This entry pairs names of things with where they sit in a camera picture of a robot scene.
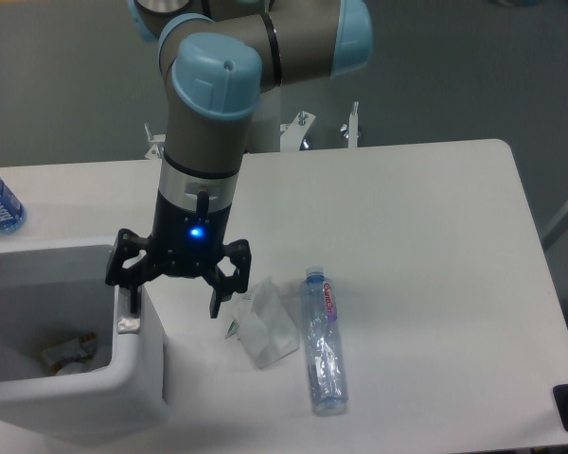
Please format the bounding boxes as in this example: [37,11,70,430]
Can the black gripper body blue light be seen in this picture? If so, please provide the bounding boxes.
[147,193,231,278]

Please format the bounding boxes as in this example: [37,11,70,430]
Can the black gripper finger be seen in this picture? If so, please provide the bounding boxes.
[105,228,159,314]
[201,238,253,320]

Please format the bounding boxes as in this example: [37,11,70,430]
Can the white push-lid trash can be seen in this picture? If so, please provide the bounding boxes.
[0,238,169,440]

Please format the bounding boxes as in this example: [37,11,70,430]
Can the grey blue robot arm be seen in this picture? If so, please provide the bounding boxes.
[106,1,373,315]

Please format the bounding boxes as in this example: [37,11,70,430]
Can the trash inside the can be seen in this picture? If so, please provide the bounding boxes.
[41,332,98,376]

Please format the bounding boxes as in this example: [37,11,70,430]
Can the crumpled clear plastic wrapper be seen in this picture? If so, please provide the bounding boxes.
[224,276,300,369]

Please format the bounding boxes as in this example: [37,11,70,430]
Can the clear empty plastic bottle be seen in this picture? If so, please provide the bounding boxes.
[300,266,348,416]

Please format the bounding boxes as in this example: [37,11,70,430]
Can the white metal base frame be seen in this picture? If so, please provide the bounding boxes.
[144,100,362,160]

